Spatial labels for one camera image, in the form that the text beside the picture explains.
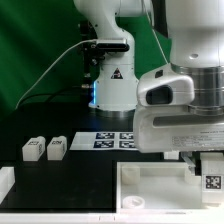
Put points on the grey camera on stand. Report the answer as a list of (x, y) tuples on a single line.
[(111, 45)]

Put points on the black camera stand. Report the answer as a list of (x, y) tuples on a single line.
[(87, 32)]

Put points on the white left edge block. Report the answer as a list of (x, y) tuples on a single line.
[(7, 180)]

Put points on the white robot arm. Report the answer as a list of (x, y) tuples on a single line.
[(196, 28)]

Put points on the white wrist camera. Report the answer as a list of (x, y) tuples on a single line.
[(162, 87)]

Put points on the white square table top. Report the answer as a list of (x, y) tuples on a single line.
[(166, 188)]

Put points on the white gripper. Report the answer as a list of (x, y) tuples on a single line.
[(173, 128)]

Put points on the white marker sheet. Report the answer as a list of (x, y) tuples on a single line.
[(103, 141)]

